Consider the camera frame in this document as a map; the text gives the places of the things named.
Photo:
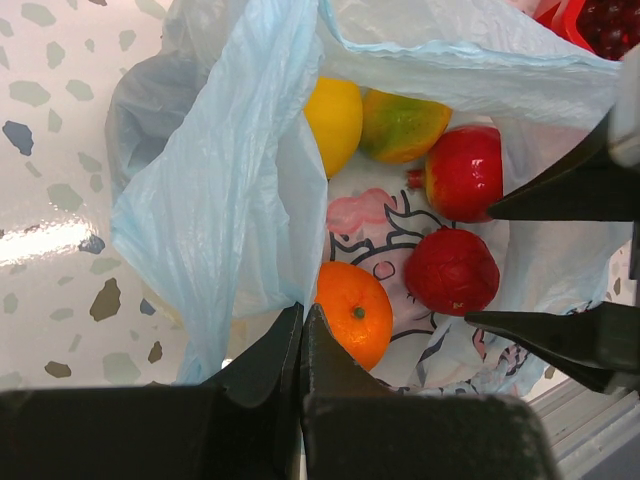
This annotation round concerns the orange round fruit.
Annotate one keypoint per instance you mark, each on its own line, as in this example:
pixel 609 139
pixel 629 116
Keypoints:
pixel 357 309

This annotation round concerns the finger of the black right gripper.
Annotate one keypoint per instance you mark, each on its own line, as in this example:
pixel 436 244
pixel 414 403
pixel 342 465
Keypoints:
pixel 598 180
pixel 598 348

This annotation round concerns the green orange mango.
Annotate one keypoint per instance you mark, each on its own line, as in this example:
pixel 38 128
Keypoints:
pixel 398 129

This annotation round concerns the yellow lemon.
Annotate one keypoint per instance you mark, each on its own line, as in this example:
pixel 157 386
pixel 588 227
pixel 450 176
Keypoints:
pixel 334 112

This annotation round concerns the purple grape bunch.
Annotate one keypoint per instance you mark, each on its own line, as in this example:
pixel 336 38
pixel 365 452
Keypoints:
pixel 609 27

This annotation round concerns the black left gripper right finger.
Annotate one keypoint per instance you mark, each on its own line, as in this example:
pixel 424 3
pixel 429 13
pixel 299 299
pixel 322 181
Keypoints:
pixel 346 414

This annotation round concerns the red pomegranate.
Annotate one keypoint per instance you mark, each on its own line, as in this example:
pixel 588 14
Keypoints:
pixel 463 174

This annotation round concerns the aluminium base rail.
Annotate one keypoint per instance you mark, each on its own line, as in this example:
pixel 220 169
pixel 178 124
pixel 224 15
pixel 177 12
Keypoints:
pixel 592 435

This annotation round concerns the red round fruit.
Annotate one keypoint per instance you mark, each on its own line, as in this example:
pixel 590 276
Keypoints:
pixel 452 272

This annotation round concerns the red plastic tray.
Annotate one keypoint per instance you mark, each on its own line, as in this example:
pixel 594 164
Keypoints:
pixel 561 16

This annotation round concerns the blue printed plastic bag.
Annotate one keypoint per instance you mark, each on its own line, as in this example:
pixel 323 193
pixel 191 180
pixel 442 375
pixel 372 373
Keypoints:
pixel 220 202

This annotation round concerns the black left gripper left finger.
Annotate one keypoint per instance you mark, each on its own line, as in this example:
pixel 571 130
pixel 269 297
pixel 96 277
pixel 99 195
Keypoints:
pixel 253 425

